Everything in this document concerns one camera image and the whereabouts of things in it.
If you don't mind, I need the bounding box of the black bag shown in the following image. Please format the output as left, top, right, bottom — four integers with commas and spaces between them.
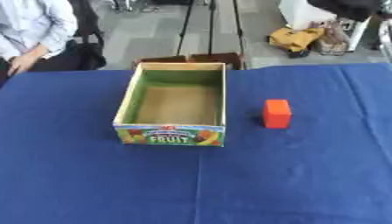
29, 0, 109, 73

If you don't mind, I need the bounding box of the black tripod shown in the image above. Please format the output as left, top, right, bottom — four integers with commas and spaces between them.
174, 0, 249, 71

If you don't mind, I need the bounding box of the brown wooden chair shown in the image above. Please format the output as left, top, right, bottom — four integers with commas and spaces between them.
131, 52, 245, 71

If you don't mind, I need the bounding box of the white cabinet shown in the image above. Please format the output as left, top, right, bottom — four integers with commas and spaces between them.
276, 0, 374, 53

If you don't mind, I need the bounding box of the person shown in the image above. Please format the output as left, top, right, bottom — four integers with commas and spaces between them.
0, 0, 80, 86

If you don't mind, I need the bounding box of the yellow bag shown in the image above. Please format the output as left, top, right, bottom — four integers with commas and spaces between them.
266, 26, 326, 59

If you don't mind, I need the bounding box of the orange rectangular block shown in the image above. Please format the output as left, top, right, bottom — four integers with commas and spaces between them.
262, 98, 294, 130

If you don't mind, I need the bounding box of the person's hand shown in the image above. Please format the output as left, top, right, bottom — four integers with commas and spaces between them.
6, 53, 40, 77

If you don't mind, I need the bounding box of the open cardboard box green inside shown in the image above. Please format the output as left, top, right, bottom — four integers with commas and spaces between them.
111, 61, 228, 148

